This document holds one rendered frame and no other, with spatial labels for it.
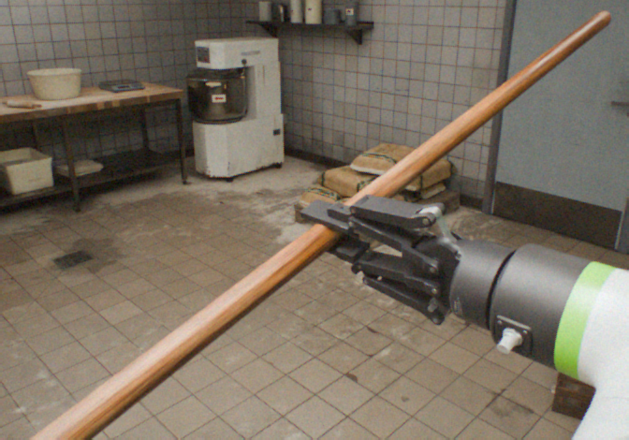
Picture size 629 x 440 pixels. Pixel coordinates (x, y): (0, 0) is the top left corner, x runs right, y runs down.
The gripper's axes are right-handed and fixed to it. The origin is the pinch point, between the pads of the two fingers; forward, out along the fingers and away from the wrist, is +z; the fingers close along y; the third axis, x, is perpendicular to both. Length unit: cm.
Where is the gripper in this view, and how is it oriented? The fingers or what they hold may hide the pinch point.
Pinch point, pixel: (334, 229)
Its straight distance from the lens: 61.3
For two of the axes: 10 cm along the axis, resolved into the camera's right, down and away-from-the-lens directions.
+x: 6.7, -4.8, 5.7
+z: -7.2, -2.4, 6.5
